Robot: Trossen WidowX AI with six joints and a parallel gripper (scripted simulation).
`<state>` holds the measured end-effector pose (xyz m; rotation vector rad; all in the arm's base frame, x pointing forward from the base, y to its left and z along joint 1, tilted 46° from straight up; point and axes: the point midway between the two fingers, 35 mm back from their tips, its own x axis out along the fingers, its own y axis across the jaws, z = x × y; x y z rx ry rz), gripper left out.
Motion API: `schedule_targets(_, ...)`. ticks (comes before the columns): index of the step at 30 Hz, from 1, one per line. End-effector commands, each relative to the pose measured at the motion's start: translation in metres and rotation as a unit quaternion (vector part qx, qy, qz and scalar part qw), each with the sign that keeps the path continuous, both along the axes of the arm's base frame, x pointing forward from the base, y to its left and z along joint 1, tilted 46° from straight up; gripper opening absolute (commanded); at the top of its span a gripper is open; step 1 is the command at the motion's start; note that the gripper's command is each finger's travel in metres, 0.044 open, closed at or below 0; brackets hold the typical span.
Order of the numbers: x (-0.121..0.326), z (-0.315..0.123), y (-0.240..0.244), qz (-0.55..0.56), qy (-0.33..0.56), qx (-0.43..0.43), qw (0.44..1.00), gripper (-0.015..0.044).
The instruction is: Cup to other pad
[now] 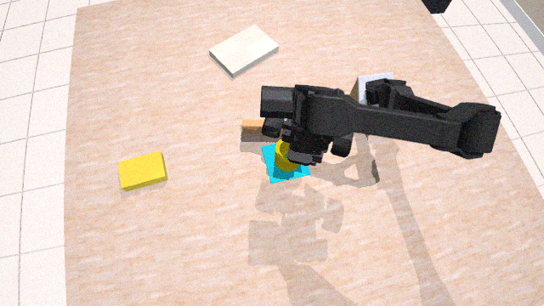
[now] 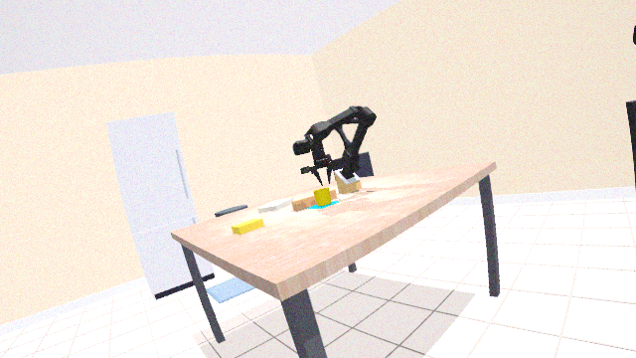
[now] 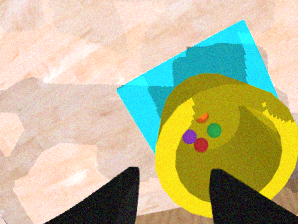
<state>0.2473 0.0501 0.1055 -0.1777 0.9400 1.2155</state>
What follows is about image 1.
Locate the yellow cup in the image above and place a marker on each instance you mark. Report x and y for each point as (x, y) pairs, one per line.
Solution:
(281, 162)

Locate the light wooden bar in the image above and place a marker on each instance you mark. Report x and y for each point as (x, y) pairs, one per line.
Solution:
(252, 126)

